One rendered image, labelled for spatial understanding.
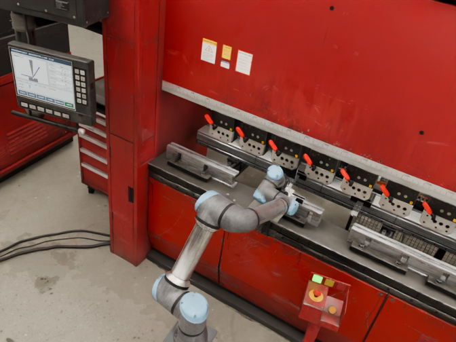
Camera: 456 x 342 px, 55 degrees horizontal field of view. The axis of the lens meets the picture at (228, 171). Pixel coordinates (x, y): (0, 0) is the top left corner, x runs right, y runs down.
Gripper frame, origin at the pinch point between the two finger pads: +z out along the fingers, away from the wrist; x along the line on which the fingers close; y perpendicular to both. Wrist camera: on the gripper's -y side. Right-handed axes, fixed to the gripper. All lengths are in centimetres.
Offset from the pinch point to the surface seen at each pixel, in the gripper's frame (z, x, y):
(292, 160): -15.6, -0.6, 16.4
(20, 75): -66, 135, -13
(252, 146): -14.3, 23.3, 15.3
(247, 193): 13.7, 21.8, -4.5
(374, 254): 8, -57, -7
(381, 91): -54, -32, 49
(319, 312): -6, -45, -46
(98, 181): 72, 158, -36
